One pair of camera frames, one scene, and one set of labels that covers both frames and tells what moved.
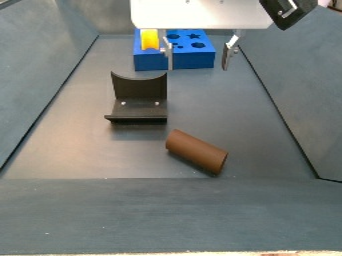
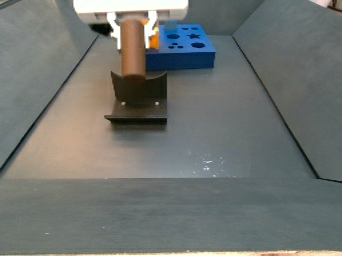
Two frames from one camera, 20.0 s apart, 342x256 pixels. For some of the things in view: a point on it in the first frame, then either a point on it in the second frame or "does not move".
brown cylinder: [196, 152] to [132, 38]
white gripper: [199, 14] to [99, 11]
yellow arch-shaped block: [148, 39] does not move
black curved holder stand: [140, 100] does not move
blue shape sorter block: [192, 51] does not move
